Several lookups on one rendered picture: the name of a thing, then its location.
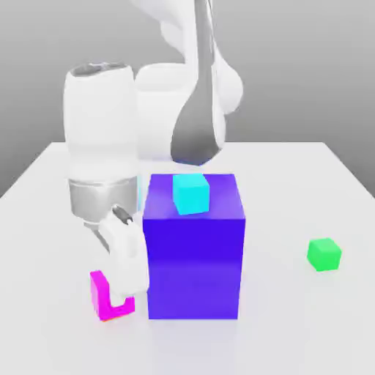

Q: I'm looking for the small cyan cube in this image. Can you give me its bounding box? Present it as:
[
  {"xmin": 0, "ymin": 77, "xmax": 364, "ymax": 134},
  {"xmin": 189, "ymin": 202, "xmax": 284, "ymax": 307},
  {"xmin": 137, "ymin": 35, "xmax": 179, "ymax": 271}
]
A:
[{"xmin": 171, "ymin": 173, "xmax": 211, "ymax": 215}]

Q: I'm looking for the small magenta cube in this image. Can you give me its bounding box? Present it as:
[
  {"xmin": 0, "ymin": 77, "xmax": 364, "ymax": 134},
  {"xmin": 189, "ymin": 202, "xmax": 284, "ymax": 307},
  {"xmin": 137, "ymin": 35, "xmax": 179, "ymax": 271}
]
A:
[{"xmin": 89, "ymin": 270, "xmax": 136, "ymax": 322}]

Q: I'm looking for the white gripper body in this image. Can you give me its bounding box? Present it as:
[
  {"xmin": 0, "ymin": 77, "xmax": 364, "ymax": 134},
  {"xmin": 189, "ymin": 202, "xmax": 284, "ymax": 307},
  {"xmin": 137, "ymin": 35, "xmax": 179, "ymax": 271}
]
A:
[{"xmin": 97, "ymin": 211, "xmax": 150, "ymax": 300}]

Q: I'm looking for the small green cube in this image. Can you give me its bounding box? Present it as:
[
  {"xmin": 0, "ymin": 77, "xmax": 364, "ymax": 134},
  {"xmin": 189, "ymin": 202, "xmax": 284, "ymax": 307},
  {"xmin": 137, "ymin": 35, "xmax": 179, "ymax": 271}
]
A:
[{"xmin": 306, "ymin": 237, "xmax": 343, "ymax": 272}]

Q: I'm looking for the large blue box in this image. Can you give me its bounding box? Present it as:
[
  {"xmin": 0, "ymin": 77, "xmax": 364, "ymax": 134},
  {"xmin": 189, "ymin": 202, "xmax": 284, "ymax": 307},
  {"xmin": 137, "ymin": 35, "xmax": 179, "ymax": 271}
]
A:
[{"xmin": 142, "ymin": 173, "xmax": 246, "ymax": 321}]

